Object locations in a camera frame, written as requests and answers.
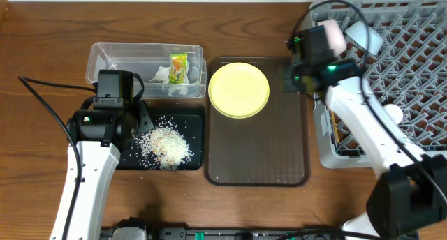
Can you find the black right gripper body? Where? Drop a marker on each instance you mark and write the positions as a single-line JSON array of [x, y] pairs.
[[288, 79]]

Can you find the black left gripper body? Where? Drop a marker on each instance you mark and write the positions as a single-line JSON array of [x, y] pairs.
[[142, 121]]

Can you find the rice and nut leftovers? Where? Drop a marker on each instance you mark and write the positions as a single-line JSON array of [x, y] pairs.
[[163, 147]]

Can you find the pink round plate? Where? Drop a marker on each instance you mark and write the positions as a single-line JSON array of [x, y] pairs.
[[334, 35]]

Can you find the light blue bowl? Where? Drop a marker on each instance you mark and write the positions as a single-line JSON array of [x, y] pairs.
[[365, 37]]

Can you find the green snack wrapper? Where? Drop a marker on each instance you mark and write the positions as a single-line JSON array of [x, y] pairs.
[[178, 68]]

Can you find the yellow round plate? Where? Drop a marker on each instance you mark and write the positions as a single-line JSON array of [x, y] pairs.
[[238, 90]]

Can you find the white cup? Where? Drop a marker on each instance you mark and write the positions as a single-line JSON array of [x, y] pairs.
[[395, 113]]

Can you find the wooden chopstick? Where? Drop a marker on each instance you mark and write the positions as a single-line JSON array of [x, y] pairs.
[[334, 125]]

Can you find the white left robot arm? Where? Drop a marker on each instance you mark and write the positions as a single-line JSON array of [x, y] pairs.
[[98, 133]]

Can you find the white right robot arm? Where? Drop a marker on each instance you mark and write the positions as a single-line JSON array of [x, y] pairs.
[[410, 192]]

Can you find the grey dishwasher rack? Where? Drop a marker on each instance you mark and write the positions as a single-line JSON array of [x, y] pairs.
[[409, 71]]

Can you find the crumpled white tissue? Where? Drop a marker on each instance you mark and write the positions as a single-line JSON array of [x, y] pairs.
[[161, 76]]

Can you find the black rectangular tray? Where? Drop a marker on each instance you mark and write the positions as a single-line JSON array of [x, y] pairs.
[[190, 122]]

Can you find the clear plastic bin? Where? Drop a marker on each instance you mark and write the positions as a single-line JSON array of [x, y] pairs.
[[145, 59]]

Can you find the brown serving tray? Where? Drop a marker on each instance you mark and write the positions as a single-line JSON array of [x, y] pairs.
[[270, 148]]

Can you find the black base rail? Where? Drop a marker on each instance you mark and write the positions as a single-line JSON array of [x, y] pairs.
[[137, 228]]

